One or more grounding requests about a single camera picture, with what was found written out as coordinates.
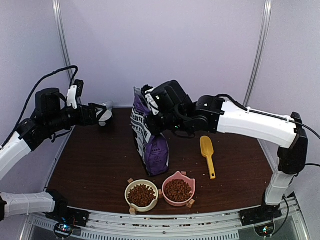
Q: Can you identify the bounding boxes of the front aluminium rail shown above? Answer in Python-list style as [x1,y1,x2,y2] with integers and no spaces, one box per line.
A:
[24,194,311,240]

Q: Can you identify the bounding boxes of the right aluminium frame post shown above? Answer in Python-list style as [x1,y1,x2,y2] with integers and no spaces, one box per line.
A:
[243,0,273,106]

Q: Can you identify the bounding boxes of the aluminium frame post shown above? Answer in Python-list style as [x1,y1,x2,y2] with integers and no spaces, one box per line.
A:
[243,0,273,106]
[52,0,71,67]

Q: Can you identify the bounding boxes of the brown kibble pet food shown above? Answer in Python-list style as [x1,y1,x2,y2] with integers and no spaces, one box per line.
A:
[127,184,156,208]

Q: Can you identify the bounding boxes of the right circuit board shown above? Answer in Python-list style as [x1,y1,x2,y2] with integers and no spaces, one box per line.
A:
[254,222,275,238]

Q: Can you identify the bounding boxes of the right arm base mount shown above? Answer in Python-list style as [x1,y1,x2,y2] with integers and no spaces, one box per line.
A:
[239,200,282,226]

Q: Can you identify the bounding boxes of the wooden block between bowls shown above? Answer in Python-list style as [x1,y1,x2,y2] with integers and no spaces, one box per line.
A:
[158,189,163,199]

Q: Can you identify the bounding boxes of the left aluminium frame post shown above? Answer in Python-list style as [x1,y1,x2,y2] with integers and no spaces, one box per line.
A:
[52,0,71,67]

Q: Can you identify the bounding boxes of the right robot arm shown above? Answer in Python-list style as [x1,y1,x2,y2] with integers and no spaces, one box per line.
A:
[141,80,309,221]

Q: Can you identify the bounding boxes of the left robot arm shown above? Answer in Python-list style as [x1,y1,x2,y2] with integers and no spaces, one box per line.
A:
[0,85,108,222]

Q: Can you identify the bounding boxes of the yellow plastic scoop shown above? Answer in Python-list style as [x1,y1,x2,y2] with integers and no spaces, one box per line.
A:
[200,136,216,180]

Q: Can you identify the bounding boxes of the grey bowl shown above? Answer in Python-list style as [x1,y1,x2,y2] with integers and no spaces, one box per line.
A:
[101,101,114,112]

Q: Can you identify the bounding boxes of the left black braided cable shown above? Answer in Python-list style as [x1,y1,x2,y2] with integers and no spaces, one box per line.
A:
[2,65,79,148]

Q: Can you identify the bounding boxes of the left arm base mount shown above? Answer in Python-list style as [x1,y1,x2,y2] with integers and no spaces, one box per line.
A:
[45,190,90,227]

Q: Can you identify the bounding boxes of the purple puppy food bag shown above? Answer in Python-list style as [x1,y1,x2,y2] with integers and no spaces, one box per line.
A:
[130,87,169,177]

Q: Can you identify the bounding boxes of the cream pet bowl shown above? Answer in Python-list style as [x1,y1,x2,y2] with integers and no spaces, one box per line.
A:
[124,179,159,213]

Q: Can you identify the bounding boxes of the kibble in pink bowl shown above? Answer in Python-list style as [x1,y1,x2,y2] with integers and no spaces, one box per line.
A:
[164,179,192,203]

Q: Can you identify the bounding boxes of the left circuit board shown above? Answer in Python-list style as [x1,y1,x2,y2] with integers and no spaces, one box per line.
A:
[53,223,74,239]

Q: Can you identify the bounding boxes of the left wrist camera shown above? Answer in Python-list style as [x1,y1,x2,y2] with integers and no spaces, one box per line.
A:
[66,79,84,110]

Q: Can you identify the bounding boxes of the wooden block front left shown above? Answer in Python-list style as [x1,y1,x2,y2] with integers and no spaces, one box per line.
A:
[129,207,137,216]

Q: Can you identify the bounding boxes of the circuit board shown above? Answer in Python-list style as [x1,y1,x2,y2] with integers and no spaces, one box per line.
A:
[53,223,74,239]
[254,222,275,238]

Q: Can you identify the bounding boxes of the wooden block front right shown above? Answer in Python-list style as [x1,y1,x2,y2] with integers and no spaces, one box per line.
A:
[186,199,195,208]

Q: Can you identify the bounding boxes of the dark blue white bowl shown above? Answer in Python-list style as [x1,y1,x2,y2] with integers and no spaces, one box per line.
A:
[98,110,113,127]

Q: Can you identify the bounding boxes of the pink cat-ear pet bowl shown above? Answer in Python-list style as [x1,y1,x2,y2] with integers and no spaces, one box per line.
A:
[161,171,196,209]

